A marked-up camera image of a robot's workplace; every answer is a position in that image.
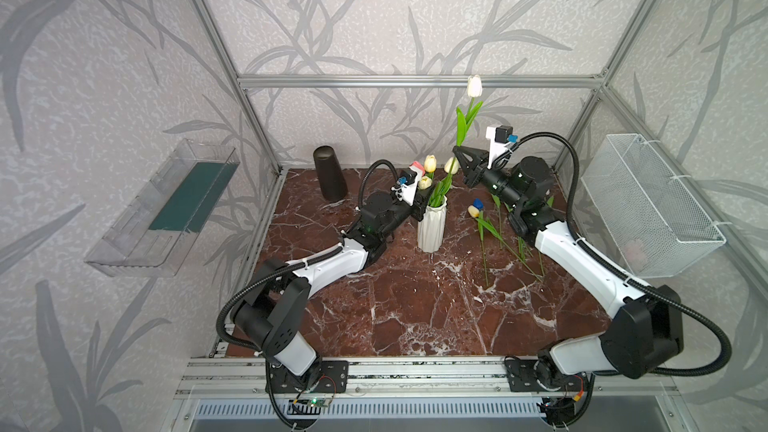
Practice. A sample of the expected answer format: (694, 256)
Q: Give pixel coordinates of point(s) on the aluminium frame crossbar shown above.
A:
(306, 81)

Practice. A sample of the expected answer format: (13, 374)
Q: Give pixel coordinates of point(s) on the black cone vase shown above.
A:
(330, 176)

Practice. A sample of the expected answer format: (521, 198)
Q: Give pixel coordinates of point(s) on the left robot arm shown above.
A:
(265, 316)

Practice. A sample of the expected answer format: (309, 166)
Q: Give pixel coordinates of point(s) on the clear plastic wall shelf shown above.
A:
(155, 233)

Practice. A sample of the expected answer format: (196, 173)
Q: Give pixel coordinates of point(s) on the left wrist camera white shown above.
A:
(407, 185)

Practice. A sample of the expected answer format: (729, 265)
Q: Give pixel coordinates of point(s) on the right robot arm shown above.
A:
(646, 328)

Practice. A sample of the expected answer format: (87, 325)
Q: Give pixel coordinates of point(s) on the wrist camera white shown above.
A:
(407, 185)
(501, 141)

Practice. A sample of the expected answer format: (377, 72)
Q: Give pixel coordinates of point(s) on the tall cream tulip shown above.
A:
(452, 166)

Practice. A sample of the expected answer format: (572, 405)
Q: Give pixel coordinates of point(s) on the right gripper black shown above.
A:
(480, 168)

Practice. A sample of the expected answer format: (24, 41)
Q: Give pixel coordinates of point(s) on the white wire mesh basket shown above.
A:
(657, 225)

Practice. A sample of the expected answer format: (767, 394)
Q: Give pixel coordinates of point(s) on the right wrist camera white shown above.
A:
(501, 141)

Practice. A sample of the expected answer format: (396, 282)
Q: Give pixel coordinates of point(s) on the white ribbed ceramic vase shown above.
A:
(431, 228)

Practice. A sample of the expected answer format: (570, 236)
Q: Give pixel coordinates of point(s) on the pale yellow tulip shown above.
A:
(430, 163)

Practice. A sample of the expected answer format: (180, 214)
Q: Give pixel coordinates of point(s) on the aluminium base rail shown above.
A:
(364, 377)

